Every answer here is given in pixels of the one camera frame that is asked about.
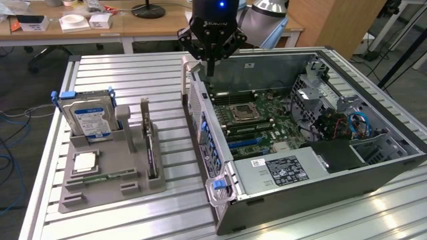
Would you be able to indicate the clear plastic bag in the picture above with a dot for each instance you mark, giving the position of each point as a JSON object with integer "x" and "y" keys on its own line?
{"x": 14, "y": 5}

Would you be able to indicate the wooden desk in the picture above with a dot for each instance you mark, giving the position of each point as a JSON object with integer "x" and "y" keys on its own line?
{"x": 150, "y": 27}

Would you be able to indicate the metal disk bay cage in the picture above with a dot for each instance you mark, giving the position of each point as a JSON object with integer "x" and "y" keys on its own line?
{"x": 310, "y": 97}

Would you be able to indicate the silver hard disk blue label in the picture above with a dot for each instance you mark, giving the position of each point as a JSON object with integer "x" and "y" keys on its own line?
{"x": 90, "y": 120}

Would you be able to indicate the blue case latch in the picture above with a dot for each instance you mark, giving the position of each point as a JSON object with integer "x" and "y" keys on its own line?
{"x": 219, "y": 185}

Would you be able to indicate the grey power supply unit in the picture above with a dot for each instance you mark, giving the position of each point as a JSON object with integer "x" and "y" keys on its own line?
{"x": 261, "y": 175}

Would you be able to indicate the white floor box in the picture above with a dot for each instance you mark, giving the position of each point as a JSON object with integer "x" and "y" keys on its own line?
{"x": 365, "y": 43}

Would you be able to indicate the silver chipset heatsink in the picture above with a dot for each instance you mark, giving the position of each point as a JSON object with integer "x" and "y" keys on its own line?
{"x": 283, "y": 147}

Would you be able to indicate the open black PC case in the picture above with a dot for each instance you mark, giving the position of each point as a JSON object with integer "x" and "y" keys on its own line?
{"x": 334, "y": 195}

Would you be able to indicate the wooden cabinet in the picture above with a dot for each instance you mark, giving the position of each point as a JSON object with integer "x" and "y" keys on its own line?
{"x": 341, "y": 25}

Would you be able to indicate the white box black lid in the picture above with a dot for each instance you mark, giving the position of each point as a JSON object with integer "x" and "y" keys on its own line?
{"x": 31, "y": 23}

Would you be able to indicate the Nvidia graphics card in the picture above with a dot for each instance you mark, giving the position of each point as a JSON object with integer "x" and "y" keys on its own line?
{"x": 153, "y": 155}

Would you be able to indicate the small white cardboard box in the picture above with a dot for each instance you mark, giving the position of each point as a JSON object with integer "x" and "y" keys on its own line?
{"x": 101, "y": 21}

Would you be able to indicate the black round lamp base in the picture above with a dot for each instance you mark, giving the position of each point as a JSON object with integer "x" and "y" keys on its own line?
{"x": 149, "y": 12}

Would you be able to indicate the grey cup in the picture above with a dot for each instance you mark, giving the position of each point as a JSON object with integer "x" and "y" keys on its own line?
{"x": 54, "y": 2}

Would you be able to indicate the silver CPU chip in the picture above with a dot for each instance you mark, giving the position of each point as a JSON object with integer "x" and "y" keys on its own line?
{"x": 85, "y": 162}

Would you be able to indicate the blue expansion slot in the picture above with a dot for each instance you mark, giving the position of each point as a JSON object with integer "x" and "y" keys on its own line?
{"x": 245, "y": 142}

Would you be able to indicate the white box with round tape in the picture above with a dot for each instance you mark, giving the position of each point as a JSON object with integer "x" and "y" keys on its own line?
{"x": 74, "y": 23}

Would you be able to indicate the installed RAM stick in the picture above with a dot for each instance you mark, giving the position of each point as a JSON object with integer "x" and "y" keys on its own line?
{"x": 250, "y": 126}

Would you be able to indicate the green motherboard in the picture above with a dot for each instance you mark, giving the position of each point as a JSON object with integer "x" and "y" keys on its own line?
{"x": 267, "y": 112}

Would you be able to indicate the white desk frame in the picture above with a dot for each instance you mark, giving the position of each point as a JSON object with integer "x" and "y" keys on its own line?
{"x": 385, "y": 26}

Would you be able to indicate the metal CPU socket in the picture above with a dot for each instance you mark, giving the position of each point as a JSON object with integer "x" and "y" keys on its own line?
{"x": 245, "y": 112}

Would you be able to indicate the green RAM stick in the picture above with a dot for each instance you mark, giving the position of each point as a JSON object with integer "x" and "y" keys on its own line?
{"x": 101, "y": 177}

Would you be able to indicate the printed plastic packet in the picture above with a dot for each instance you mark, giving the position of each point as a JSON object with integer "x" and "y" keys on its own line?
{"x": 98, "y": 6}

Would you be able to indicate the black slanted stand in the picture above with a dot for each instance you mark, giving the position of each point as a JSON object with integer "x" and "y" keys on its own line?
{"x": 405, "y": 46}

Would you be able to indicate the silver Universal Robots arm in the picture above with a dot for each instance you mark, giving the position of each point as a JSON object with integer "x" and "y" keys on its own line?
{"x": 263, "y": 25}

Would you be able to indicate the grey plastic parts rack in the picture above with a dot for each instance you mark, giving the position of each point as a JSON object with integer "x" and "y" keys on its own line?
{"x": 123, "y": 160}

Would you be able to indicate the orange flat item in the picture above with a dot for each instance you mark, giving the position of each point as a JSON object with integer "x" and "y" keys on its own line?
{"x": 15, "y": 26}

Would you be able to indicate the blue hard disk caddy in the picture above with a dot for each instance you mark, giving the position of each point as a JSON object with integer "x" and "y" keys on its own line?
{"x": 67, "y": 95}

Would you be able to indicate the black office chair base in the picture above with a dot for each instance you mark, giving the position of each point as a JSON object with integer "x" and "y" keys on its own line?
{"x": 47, "y": 55}

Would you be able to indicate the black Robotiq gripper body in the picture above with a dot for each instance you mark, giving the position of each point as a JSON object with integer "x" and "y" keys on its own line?
{"x": 214, "y": 15}

